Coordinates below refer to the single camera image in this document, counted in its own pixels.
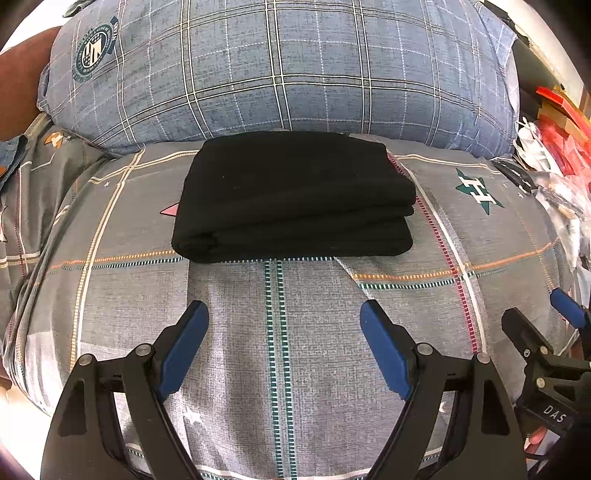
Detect black pants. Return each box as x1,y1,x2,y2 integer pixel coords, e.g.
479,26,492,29
171,131,416,263

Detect grey patterned bed sheet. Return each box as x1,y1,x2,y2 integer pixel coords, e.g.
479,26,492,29
1,115,590,479

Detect brown wooden headboard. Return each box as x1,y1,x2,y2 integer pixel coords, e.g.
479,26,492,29
0,27,60,141

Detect blue plaid pillow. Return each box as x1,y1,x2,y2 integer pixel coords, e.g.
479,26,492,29
38,0,519,158

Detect red packaging pile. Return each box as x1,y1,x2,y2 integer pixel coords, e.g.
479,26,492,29
536,86,590,190

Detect clear plastic bags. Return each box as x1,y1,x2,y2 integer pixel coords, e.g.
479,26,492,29
513,118,590,271

